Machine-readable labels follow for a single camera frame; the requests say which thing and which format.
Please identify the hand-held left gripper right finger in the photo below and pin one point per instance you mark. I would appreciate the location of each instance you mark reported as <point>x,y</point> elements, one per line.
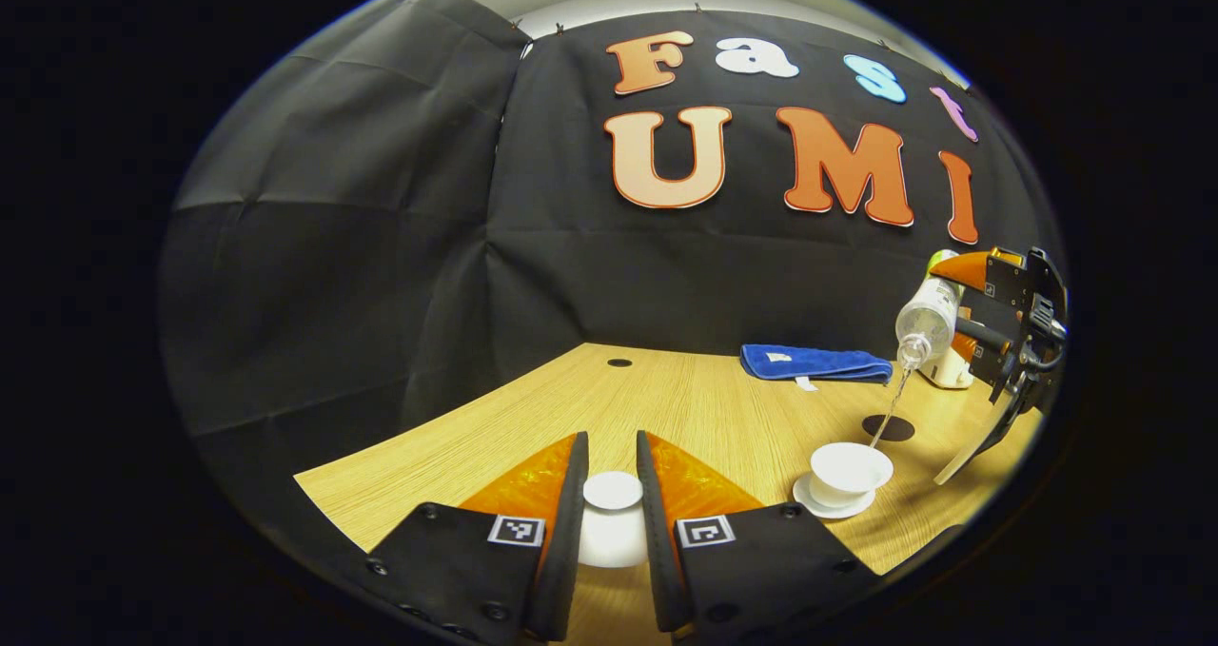
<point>655,551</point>

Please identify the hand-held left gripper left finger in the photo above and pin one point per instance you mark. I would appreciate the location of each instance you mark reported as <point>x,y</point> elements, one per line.
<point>566,551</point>

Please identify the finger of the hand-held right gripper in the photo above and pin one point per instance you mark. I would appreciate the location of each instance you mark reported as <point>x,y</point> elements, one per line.
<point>980,334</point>
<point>966,270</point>

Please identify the clear water bottle white label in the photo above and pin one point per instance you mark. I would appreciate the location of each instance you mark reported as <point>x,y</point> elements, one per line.
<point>928,318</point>

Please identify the white teacup lid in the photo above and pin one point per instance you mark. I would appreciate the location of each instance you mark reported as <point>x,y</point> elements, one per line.
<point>612,494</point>

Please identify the dark round coaster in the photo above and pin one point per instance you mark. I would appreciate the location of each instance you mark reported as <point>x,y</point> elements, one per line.
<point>894,429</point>

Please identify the white teacup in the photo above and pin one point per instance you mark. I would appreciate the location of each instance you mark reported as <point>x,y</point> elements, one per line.
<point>847,465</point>

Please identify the white toaster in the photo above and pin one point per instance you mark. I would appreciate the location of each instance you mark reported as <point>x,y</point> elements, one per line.
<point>947,372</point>

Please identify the white saucer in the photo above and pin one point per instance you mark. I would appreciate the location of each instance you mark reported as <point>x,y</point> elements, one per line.
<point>809,503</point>

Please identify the blue towel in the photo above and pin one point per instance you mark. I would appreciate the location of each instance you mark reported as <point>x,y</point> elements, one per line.
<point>818,362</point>

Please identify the black backdrop cloth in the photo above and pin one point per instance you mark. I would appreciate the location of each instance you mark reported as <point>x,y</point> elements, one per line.
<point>381,246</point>

